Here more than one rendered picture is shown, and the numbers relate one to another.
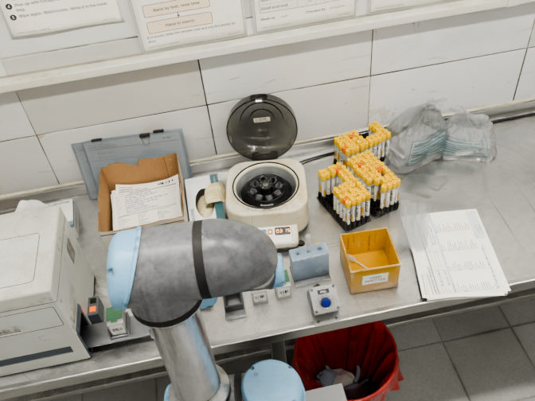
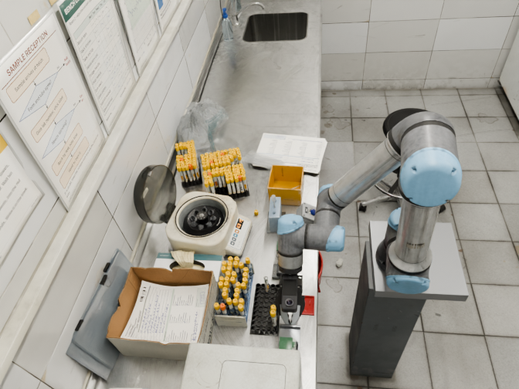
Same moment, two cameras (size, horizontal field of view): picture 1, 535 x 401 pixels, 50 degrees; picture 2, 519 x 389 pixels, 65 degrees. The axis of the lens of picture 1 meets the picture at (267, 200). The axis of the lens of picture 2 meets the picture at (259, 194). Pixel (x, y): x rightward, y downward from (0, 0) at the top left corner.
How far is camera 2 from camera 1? 1.11 m
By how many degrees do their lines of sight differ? 48
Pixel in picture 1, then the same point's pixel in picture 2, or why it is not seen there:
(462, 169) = (227, 130)
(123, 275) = (456, 165)
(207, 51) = (103, 167)
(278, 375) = not seen: hidden behind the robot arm
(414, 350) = not seen: hidden behind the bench
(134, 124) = (89, 281)
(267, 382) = not seen: hidden behind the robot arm
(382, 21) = (150, 74)
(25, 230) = (213, 374)
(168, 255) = (447, 138)
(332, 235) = (249, 204)
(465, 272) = (306, 150)
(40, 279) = (285, 358)
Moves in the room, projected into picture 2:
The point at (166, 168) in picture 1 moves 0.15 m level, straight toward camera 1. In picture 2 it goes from (133, 285) to (177, 283)
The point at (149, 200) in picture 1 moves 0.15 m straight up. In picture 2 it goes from (157, 311) to (144, 288)
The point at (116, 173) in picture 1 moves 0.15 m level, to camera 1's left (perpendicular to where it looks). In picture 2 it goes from (115, 329) to (92, 379)
